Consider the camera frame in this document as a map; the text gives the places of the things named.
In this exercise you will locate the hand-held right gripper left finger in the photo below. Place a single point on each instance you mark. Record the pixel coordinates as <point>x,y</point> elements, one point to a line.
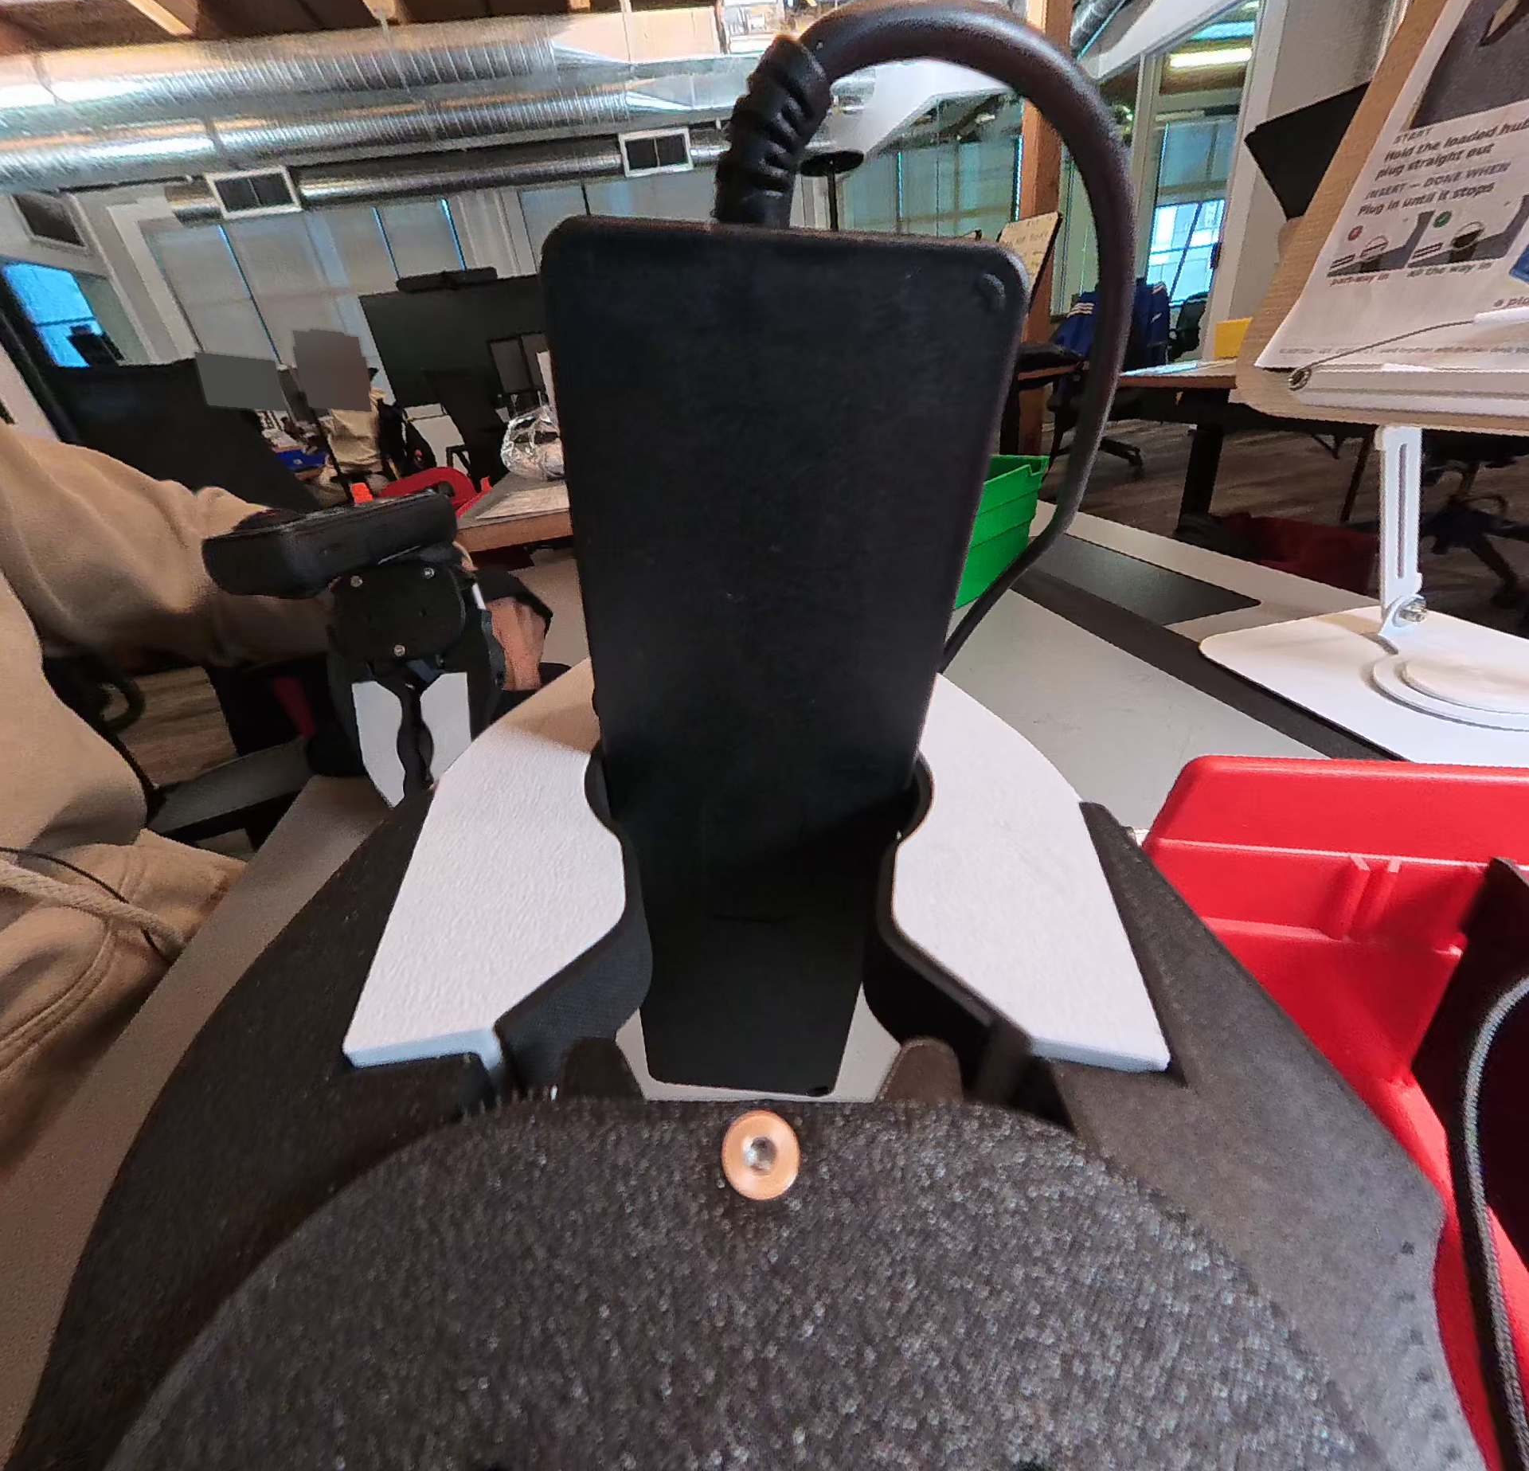
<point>478,898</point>

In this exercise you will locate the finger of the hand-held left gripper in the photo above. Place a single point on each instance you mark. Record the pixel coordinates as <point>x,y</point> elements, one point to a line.
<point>377,731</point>
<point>460,706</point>

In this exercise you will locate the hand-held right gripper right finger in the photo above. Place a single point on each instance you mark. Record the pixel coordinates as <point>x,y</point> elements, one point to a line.
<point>1028,898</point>

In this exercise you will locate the red plastic bin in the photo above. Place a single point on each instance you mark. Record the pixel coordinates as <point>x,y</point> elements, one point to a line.
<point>1292,921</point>

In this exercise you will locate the black USB hub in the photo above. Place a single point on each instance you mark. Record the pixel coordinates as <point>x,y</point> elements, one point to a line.
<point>776,516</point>

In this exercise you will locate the person's left hand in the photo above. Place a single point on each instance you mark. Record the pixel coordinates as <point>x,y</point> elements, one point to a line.
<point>524,650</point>

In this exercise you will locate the black office chair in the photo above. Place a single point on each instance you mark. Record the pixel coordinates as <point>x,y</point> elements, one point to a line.
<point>257,803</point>

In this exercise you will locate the clear plastic bag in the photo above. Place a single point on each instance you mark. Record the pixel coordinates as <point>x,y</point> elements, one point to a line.
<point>532,446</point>

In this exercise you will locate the black monitor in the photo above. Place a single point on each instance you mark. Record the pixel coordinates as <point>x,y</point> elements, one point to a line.
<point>443,336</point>

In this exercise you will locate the black table mat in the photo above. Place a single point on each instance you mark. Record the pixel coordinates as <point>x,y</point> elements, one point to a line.
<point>1148,582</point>

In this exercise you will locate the white air vent grille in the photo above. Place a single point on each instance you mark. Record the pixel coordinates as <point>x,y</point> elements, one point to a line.
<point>253,191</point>
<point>656,152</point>

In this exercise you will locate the green object behind bin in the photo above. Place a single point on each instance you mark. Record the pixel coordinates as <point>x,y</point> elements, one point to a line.
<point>999,528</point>

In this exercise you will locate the black bin divider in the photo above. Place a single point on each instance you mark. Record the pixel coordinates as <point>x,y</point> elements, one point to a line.
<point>1509,910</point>

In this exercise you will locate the white board stand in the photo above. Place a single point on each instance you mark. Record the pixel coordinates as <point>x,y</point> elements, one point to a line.
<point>1404,503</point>

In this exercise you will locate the wooden instruction board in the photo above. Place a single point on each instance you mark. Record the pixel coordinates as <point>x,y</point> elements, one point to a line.
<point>1410,218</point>

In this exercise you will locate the silver ventilation duct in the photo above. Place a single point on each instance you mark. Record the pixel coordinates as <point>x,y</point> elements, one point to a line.
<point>299,86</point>

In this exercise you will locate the wooden post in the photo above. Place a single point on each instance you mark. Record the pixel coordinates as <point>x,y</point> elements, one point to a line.
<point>1048,121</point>

